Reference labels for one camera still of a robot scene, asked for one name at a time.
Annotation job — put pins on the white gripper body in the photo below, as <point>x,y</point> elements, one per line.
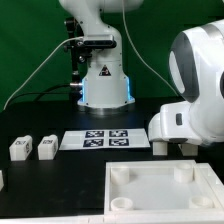
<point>172,124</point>

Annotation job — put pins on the white square tabletop with sockets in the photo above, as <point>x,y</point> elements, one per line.
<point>161,186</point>

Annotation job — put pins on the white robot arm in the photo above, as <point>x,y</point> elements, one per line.
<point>196,65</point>

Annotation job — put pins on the white sheet with four tags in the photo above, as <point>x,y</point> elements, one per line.
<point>104,139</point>

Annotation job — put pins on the black camera on stand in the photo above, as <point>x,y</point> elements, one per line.
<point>80,48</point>

